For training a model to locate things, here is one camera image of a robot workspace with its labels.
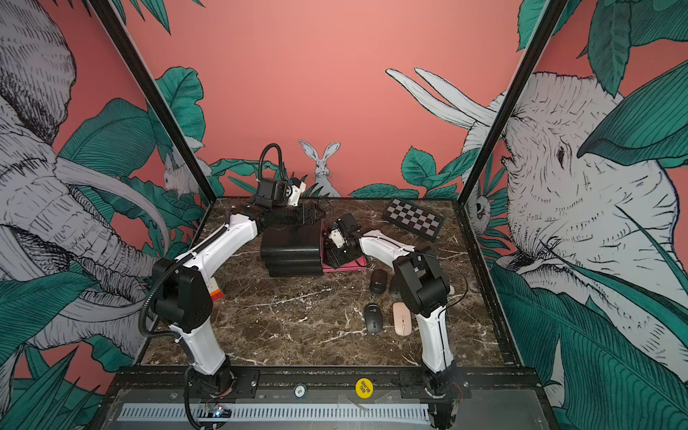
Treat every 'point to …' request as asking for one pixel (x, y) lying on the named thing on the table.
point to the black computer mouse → (373, 318)
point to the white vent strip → (283, 412)
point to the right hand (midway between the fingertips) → (335, 254)
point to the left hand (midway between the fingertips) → (318, 210)
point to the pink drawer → (358, 263)
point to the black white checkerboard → (414, 219)
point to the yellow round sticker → (364, 388)
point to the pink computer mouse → (402, 320)
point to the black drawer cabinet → (292, 251)
